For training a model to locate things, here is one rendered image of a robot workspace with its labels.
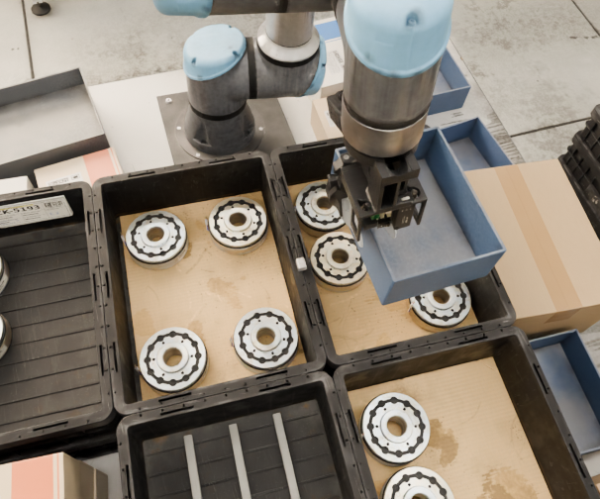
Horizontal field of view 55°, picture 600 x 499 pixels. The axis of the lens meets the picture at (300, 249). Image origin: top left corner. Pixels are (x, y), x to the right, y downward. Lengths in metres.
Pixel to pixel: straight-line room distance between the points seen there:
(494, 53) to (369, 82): 2.30
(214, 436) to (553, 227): 0.69
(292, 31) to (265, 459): 0.70
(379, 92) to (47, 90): 1.05
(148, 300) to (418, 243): 0.46
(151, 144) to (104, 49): 1.33
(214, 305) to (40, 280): 0.30
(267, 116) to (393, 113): 0.85
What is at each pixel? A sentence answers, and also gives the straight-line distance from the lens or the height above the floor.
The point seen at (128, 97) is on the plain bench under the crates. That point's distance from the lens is 1.44.
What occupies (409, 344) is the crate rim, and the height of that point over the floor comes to 0.93.
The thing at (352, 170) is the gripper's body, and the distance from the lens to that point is 0.59.
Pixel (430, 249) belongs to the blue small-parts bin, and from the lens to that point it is 0.78.
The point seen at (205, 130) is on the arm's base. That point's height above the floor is 0.81.
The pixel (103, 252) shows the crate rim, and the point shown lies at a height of 0.93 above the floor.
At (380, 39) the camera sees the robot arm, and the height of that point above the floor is 1.45.
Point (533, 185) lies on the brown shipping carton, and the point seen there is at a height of 0.86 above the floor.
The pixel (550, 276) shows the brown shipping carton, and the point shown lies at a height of 0.86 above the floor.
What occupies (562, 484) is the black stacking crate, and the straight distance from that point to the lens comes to 0.95.
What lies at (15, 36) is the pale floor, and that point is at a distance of 2.80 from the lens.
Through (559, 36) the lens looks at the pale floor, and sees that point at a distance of 2.95.
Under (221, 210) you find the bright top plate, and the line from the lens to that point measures 1.03.
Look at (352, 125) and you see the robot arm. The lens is 0.50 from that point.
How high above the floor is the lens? 1.72
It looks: 61 degrees down
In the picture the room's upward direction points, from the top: 6 degrees clockwise
